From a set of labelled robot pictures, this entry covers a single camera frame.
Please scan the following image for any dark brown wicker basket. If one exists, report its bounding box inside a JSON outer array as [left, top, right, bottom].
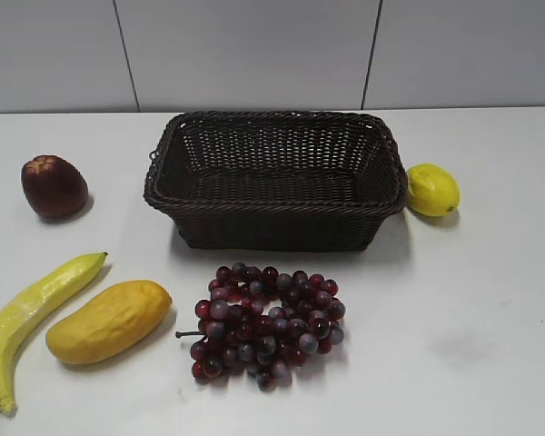
[[144, 111, 408, 253]]

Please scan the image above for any yellow lemon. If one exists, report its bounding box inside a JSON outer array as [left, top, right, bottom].
[[407, 163, 461, 217]]

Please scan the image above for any dark red apple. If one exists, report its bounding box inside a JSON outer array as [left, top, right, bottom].
[[21, 154, 89, 220]]

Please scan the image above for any yellow banana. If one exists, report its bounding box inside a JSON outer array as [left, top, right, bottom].
[[0, 252, 107, 416]]

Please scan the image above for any red purple grape bunch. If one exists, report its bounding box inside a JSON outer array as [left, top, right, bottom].
[[175, 263, 346, 391]]

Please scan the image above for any yellow mango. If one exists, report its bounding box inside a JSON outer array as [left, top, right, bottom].
[[45, 280, 172, 365]]

